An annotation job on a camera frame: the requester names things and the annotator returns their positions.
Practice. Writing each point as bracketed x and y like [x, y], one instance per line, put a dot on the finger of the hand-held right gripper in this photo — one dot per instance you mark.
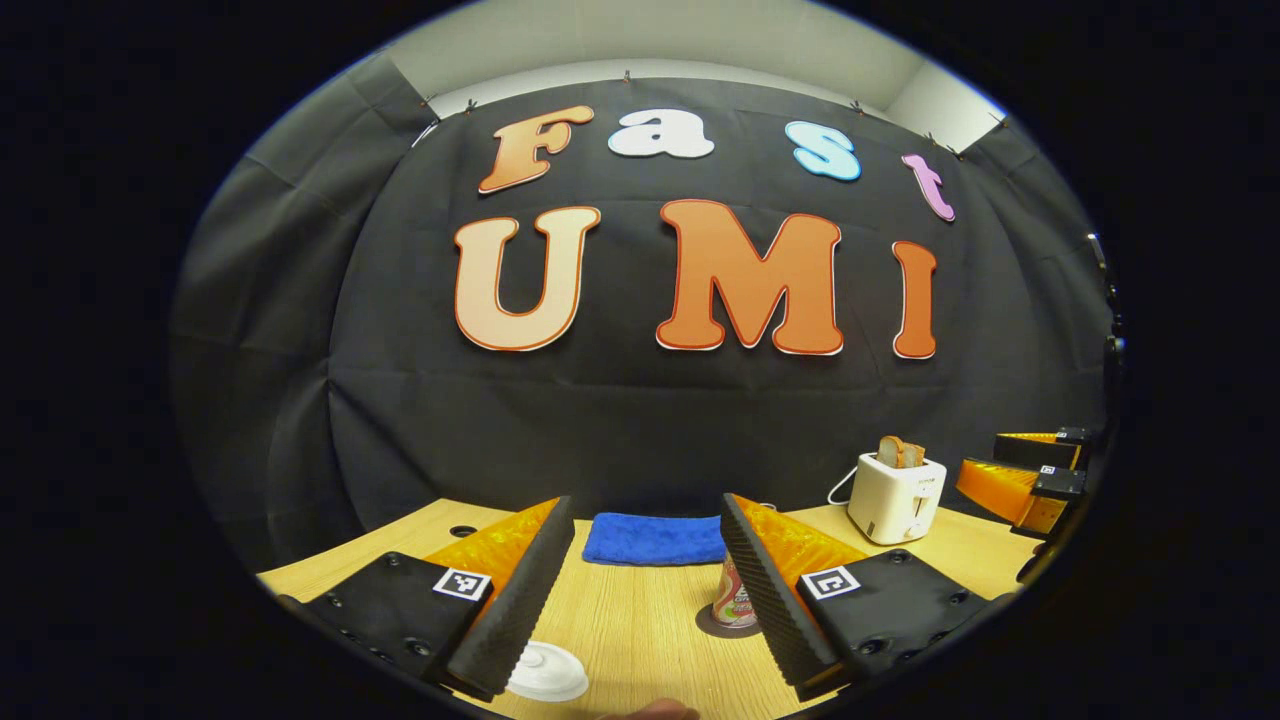
[1005, 488]
[1045, 448]

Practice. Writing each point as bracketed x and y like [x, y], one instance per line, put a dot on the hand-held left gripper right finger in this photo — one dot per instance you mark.
[770, 610]

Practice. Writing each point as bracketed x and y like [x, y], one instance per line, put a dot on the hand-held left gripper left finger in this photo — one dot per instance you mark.
[520, 610]

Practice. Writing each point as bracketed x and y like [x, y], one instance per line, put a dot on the silver water bottle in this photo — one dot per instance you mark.
[733, 600]

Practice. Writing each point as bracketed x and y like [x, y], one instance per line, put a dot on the dark brown round coaster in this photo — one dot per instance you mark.
[708, 625]

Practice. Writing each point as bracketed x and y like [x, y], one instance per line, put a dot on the toasted bread slice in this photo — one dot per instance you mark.
[900, 452]

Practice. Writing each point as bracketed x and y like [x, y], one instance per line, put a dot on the white toaster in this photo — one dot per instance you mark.
[890, 500]

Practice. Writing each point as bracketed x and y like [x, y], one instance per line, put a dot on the blue folded towel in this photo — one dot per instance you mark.
[650, 538]

